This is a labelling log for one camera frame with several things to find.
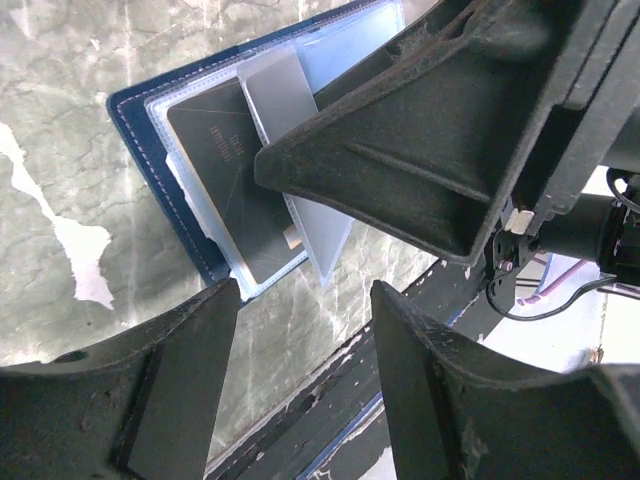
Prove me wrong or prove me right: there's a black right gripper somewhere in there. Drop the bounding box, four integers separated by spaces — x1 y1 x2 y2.
485 168 639 320

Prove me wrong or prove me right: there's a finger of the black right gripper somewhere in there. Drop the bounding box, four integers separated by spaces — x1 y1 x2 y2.
255 1 639 264

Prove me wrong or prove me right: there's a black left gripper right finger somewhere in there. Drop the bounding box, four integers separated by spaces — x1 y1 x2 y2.
371 281 639 479

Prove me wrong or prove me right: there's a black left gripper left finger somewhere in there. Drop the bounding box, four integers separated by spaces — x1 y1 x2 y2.
1 279 240 479

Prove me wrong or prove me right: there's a grey card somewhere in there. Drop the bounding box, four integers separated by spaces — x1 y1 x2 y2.
237 46 353 287

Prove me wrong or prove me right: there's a blue leather card holder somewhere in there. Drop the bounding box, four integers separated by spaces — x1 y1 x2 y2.
107 1 405 300

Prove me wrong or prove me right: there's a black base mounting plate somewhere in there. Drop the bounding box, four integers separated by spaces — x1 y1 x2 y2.
206 260 497 479

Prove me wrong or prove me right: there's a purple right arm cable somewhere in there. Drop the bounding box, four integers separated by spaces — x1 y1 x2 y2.
517 259 589 307

